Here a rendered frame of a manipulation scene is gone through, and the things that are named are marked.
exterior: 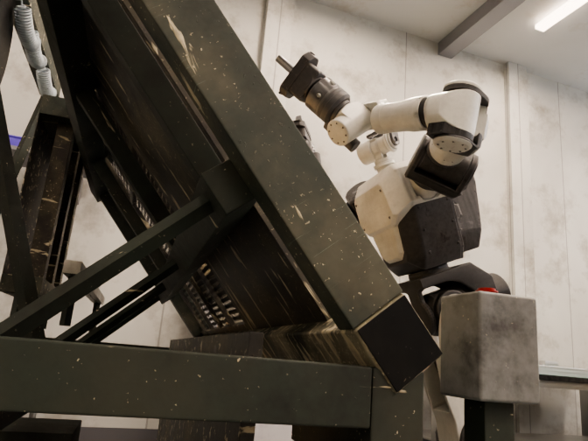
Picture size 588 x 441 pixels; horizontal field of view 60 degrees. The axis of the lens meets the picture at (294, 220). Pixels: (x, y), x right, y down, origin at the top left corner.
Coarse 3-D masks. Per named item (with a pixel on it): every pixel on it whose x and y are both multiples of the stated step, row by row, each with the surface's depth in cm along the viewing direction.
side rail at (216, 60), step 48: (144, 0) 81; (192, 0) 84; (192, 48) 82; (240, 48) 84; (192, 96) 85; (240, 96) 82; (240, 144) 81; (288, 144) 83; (288, 192) 81; (336, 192) 84; (288, 240) 82; (336, 240) 82; (336, 288) 80; (384, 288) 82
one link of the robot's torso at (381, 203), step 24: (384, 168) 149; (360, 192) 153; (384, 192) 139; (408, 192) 136; (432, 192) 137; (360, 216) 154; (384, 216) 142; (408, 216) 138; (432, 216) 139; (456, 216) 141; (384, 240) 147; (408, 240) 139; (432, 240) 139; (456, 240) 141; (408, 264) 141; (432, 264) 140
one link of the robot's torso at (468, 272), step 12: (468, 264) 145; (420, 276) 144; (432, 276) 141; (444, 276) 142; (456, 276) 143; (468, 276) 144; (480, 276) 145; (492, 276) 146; (408, 288) 146; (420, 288) 140; (468, 288) 146; (504, 288) 148; (420, 300) 142; (420, 312) 144; (432, 312) 140; (432, 324) 140
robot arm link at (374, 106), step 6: (366, 102) 122; (372, 102) 119; (378, 102) 117; (384, 102) 114; (372, 108) 120; (378, 108) 113; (372, 114) 113; (378, 114) 112; (372, 120) 113; (378, 120) 112; (372, 126) 114; (378, 126) 113; (378, 132) 115; (384, 132) 114
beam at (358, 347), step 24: (384, 312) 81; (408, 312) 82; (264, 336) 134; (288, 336) 114; (312, 336) 98; (336, 336) 87; (360, 336) 79; (384, 336) 80; (408, 336) 81; (312, 360) 107; (336, 360) 94; (360, 360) 83; (384, 360) 79; (408, 360) 80; (432, 360) 82
